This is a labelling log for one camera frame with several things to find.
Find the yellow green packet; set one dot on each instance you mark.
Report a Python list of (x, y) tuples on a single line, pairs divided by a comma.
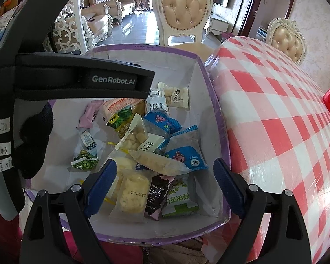
[(122, 119)]

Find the black chocolate packet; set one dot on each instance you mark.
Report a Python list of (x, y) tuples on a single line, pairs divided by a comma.
[(156, 195)]

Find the cream cookie packet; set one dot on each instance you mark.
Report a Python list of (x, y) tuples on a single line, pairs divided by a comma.
[(176, 95)]

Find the pink stool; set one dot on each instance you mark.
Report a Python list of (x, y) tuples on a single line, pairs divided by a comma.
[(226, 37)]

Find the white purple cardboard box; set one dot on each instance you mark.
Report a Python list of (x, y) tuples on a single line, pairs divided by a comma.
[(203, 101)]

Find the long clear beige packet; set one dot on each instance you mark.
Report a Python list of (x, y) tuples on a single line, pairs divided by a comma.
[(156, 162)]

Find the yellow orange packet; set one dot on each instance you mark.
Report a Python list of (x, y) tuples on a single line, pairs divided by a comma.
[(118, 106)]

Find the pink packet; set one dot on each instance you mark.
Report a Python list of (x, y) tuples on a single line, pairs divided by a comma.
[(89, 114)]

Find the blue grey packet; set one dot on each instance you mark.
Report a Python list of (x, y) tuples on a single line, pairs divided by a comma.
[(187, 139)]

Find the floral cloth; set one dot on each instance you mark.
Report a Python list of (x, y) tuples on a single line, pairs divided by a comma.
[(0, 33)]

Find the white barcode packet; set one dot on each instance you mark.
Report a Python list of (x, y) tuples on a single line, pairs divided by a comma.
[(156, 104)]

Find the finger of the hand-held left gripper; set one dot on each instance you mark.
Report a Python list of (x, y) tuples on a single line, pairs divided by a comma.
[(85, 93)]

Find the green pea packet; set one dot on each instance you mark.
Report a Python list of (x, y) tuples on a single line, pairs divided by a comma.
[(84, 161)]

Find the clear yellow cake packet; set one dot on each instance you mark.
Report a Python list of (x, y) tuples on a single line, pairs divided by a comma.
[(132, 195), (123, 163)]

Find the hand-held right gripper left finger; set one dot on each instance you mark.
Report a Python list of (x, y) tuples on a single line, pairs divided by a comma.
[(100, 192)]

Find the beige ornate sofa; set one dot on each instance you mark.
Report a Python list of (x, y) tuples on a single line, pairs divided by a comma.
[(97, 24), (112, 2)]

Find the white television stand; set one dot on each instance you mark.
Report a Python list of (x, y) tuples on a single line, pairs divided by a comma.
[(220, 24)]

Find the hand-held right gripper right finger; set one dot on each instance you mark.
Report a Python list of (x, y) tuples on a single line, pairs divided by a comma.
[(228, 192)]

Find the beige tufted ornate chair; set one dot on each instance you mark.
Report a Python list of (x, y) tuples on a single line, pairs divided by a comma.
[(181, 5), (286, 42)]

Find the white black lettered packet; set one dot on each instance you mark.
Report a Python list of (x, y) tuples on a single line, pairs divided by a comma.
[(154, 143)]

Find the white carved screen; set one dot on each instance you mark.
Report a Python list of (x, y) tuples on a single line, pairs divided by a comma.
[(68, 33)]

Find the blue cartoon packet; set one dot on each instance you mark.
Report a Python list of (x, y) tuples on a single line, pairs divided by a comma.
[(162, 122), (187, 158)]

